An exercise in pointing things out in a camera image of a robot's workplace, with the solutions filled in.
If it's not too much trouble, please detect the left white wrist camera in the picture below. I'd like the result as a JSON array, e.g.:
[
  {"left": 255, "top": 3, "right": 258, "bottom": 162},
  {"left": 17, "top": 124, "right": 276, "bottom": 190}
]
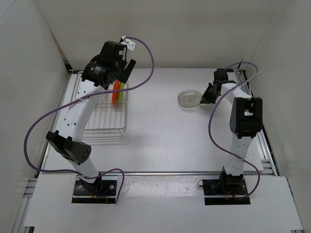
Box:
[{"left": 120, "top": 36, "right": 136, "bottom": 51}]

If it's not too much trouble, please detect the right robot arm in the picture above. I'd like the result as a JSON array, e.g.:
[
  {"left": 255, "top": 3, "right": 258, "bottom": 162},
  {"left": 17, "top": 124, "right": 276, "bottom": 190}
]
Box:
[{"left": 200, "top": 69, "right": 263, "bottom": 196}]

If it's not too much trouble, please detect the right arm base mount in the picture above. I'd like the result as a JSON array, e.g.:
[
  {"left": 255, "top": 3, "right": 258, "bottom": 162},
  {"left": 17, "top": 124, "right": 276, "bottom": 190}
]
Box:
[{"left": 197, "top": 172, "right": 251, "bottom": 205}]

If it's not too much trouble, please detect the wire dish rack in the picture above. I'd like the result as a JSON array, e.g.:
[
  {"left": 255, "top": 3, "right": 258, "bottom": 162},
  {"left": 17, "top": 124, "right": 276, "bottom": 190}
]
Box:
[{"left": 58, "top": 69, "right": 130, "bottom": 146}]

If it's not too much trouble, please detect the clear speckled plate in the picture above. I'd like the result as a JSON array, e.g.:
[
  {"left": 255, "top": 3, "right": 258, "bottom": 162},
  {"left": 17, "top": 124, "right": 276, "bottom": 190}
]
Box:
[{"left": 177, "top": 90, "right": 202, "bottom": 108}]

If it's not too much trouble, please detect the white cable tie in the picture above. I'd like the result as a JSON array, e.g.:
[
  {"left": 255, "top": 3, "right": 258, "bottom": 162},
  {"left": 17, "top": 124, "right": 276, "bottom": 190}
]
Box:
[{"left": 236, "top": 69, "right": 263, "bottom": 88}]

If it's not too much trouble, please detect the orange plate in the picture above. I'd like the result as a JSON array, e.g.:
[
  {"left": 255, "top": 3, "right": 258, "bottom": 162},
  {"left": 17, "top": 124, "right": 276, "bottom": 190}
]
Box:
[{"left": 112, "top": 80, "right": 120, "bottom": 104}]

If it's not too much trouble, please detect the aluminium rail front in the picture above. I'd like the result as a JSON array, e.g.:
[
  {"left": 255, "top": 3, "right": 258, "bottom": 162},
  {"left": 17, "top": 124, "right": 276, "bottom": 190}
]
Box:
[{"left": 43, "top": 171, "right": 221, "bottom": 176}]

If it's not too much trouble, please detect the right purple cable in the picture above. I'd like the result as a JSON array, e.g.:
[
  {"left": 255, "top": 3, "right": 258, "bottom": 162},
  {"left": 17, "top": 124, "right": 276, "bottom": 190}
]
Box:
[{"left": 208, "top": 62, "right": 261, "bottom": 201}]

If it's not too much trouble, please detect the green plate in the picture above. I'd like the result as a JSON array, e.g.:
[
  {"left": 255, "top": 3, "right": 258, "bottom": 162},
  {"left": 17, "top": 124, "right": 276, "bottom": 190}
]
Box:
[{"left": 117, "top": 82, "right": 124, "bottom": 103}]

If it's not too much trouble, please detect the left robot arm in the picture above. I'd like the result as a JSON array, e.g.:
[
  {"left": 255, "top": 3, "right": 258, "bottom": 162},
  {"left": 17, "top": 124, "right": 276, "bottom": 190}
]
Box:
[{"left": 46, "top": 38, "right": 136, "bottom": 195}]

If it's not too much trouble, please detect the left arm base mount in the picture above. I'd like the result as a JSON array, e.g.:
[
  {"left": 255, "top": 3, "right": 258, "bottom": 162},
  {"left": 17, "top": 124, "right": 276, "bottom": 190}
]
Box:
[{"left": 71, "top": 178, "right": 118, "bottom": 204}]

